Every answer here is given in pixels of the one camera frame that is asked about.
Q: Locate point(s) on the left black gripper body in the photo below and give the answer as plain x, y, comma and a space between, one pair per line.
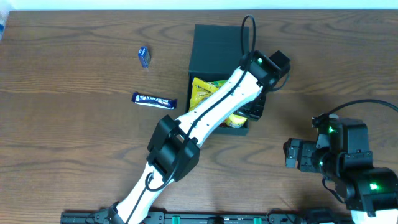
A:
255, 109

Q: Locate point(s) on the white blue object at edge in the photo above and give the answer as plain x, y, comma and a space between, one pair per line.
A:
3, 18

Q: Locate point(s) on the yellow Mentos gum bottle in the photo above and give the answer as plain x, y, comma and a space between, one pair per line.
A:
235, 121

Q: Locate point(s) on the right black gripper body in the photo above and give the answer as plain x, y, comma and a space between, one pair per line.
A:
291, 154

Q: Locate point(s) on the dark blue chocolate bar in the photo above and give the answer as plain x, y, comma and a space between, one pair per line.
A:
154, 101

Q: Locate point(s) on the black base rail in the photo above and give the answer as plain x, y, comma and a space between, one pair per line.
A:
318, 215

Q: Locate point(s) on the dark green box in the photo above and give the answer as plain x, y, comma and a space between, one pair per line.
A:
215, 55

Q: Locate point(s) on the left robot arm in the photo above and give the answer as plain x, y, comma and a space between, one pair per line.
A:
174, 148

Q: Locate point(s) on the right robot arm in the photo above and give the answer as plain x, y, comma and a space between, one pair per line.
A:
341, 154

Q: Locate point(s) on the green Haribo gummy bag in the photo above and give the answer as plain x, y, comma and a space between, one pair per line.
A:
218, 83

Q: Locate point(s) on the yellow Hacks candy bag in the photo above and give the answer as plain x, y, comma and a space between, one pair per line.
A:
201, 90

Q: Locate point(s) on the small blue cardboard box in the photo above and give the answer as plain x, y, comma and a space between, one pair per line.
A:
144, 57

